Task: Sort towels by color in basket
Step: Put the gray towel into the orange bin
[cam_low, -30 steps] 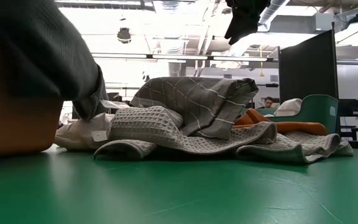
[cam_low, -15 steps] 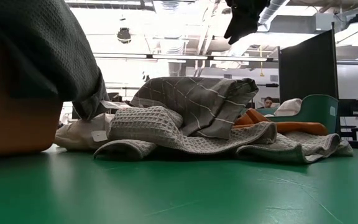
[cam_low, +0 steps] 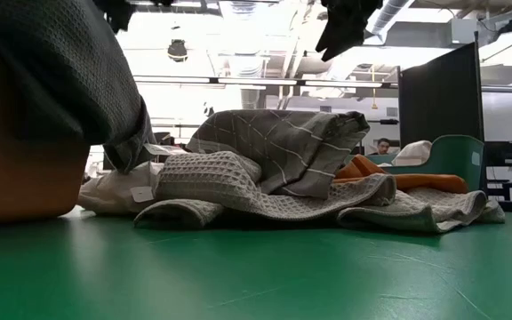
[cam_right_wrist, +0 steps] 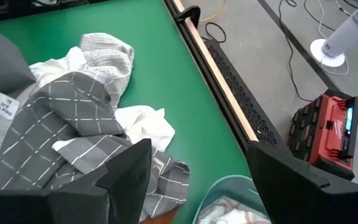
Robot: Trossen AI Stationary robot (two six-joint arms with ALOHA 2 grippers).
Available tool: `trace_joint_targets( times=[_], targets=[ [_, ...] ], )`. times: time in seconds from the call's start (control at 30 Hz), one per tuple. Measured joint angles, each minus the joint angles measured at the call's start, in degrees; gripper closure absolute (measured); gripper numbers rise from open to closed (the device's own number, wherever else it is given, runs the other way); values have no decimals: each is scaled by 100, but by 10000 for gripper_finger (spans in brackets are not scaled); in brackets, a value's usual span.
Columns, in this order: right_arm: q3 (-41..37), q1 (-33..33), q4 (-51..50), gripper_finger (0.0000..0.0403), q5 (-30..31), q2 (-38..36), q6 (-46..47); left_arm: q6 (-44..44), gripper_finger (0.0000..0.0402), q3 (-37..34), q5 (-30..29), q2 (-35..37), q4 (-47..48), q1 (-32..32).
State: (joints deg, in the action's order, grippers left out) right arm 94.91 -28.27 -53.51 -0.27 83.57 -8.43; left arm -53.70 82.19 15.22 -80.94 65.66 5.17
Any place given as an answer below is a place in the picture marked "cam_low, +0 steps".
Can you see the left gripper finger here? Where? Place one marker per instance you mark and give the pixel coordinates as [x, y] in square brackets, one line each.
[116, 13]

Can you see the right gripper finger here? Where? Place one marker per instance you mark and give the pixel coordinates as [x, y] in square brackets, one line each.
[338, 42]

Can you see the dark grey waffle towel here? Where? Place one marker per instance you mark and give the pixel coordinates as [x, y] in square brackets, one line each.
[51, 66]

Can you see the grey checked towel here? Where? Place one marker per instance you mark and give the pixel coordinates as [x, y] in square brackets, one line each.
[282, 146]

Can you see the plain white towel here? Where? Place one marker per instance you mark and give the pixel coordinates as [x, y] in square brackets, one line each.
[411, 153]

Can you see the orange towel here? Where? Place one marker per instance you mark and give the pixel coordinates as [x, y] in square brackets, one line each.
[429, 182]

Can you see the white red-striped towel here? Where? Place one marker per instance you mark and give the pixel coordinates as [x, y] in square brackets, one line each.
[114, 191]

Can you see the orange plastic basket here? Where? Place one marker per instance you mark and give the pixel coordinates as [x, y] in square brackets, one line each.
[16, 178]

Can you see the green plastic basket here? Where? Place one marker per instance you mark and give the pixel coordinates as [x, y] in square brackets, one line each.
[456, 164]

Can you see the black ceiling dome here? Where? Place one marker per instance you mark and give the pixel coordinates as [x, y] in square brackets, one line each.
[177, 49]

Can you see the ceiling light strip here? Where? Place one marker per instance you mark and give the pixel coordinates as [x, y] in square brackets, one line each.
[256, 81]

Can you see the person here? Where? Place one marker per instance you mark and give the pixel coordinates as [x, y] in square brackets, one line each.
[382, 146]

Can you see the black divider panel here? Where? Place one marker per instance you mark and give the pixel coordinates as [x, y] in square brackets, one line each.
[442, 98]

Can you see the small black monitor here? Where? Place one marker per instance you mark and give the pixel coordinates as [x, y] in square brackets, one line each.
[500, 153]

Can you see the silver ceiling air duct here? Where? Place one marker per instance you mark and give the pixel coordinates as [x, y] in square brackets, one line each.
[250, 98]

